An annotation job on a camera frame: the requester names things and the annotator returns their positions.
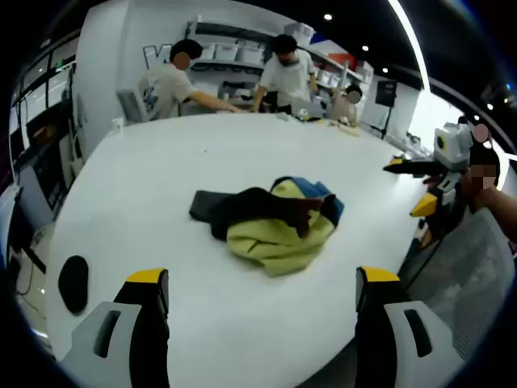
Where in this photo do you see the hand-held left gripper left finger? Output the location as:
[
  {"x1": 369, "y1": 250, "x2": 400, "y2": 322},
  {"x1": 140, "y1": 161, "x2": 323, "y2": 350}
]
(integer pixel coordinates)
[{"x1": 60, "y1": 267, "x2": 170, "y2": 388}]

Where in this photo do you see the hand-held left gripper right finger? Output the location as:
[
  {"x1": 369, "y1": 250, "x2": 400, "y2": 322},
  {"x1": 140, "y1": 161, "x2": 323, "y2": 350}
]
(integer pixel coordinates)
[{"x1": 354, "y1": 265, "x2": 465, "y2": 388}]

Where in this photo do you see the yellow blue grey garment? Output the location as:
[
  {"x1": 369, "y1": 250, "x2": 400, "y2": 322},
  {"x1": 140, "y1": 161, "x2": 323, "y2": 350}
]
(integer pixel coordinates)
[{"x1": 188, "y1": 175, "x2": 345, "y2": 278}]

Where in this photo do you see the black oval pad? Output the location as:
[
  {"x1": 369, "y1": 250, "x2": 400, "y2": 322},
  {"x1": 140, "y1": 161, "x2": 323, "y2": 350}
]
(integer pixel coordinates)
[{"x1": 57, "y1": 255, "x2": 90, "y2": 315}]

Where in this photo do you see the black screen on stand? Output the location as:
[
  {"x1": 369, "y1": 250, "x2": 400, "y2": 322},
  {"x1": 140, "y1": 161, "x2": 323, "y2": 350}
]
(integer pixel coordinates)
[{"x1": 374, "y1": 78, "x2": 399, "y2": 138}]

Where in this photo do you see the beige cloth pile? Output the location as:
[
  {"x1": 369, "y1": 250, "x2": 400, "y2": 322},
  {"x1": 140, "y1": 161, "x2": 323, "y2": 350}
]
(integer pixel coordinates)
[{"x1": 326, "y1": 119, "x2": 362, "y2": 139}]

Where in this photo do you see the grey mesh chair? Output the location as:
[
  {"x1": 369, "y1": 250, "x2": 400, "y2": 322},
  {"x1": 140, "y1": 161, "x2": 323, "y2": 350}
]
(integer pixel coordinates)
[{"x1": 397, "y1": 208, "x2": 516, "y2": 363}]

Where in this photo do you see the long ceiling light strip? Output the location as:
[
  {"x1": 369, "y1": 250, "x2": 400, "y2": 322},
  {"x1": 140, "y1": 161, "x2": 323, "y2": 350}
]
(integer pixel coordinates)
[{"x1": 393, "y1": 0, "x2": 431, "y2": 94}]

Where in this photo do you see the grey device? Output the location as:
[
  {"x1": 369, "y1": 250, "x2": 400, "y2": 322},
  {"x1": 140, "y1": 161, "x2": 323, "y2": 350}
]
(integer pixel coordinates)
[{"x1": 290, "y1": 100, "x2": 325, "y2": 121}]

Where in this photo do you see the grey storage shelf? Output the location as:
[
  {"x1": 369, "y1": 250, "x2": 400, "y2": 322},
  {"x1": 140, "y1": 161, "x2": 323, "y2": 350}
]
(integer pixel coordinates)
[{"x1": 187, "y1": 19, "x2": 376, "y2": 102}]

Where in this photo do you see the white metal stand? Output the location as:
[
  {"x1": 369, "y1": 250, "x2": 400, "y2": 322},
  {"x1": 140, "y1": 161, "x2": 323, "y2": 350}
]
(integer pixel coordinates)
[{"x1": 62, "y1": 60, "x2": 88, "y2": 175}]

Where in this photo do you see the row of white storage bins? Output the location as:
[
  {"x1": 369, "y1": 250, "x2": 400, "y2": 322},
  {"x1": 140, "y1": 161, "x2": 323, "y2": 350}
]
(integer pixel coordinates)
[{"x1": 197, "y1": 22, "x2": 375, "y2": 88}]

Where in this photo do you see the cardboard box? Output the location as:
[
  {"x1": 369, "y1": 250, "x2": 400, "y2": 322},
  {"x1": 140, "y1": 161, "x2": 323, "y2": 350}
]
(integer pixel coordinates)
[{"x1": 32, "y1": 125, "x2": 56, "y2": 142}]

